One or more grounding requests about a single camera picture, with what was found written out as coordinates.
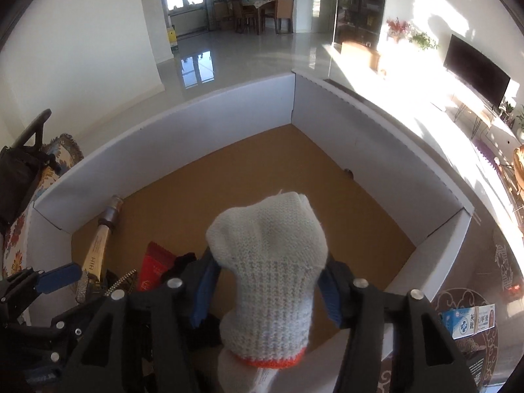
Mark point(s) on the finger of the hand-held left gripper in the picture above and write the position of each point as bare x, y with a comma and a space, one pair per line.
73, 327
57, 278

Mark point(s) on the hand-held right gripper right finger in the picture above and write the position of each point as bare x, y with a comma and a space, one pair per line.
329, 294

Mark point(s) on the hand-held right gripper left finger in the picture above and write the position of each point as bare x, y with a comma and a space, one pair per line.
204, 292

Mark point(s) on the black sock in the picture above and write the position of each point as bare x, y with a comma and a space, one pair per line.
182, 264

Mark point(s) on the beige cosmetic tube gold cap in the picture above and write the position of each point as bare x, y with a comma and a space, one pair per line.
96, 249

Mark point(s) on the red snack packets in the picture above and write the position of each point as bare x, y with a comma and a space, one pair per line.
153, 268

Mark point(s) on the gold rhinestone hair claw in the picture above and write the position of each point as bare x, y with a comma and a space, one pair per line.
123, 283

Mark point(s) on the white knit glove orange cuff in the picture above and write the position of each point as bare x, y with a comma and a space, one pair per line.
266, 254

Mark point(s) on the white cardboard box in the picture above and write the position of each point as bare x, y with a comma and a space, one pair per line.
245, 102

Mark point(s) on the floral patterned cloth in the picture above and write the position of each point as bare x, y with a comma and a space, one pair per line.
24, 233

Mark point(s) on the black bag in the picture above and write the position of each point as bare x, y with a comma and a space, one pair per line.
18, 172

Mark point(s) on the white blue medicine box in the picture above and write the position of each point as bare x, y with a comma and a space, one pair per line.
466, 321

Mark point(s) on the purple foam mat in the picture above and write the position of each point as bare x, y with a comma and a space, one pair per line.
485, 159

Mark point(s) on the orange chair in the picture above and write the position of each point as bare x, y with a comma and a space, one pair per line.
519, 168

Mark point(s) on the white television stand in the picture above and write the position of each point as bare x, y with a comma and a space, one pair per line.
475, 108

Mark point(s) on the small potted plant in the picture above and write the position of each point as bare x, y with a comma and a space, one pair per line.
505, 109

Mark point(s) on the large potted plant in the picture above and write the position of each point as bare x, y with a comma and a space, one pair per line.
520, 125

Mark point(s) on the yellow white floor object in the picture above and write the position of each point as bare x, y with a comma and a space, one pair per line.
173, 39

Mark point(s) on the green leafy plant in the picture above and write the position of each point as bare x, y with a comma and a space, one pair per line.
423, 41

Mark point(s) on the black television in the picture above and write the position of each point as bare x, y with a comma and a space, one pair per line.
477, 67

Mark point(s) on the red flowers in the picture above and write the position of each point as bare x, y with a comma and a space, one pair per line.
398, 28

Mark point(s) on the wooden dining chair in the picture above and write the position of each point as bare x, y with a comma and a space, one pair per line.
222, 14
284, 13
239, 16

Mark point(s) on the wooden dining table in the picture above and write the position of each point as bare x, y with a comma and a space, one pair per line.
260, 8

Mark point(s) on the dark glass cabinet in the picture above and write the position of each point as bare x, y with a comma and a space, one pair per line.
360, 4

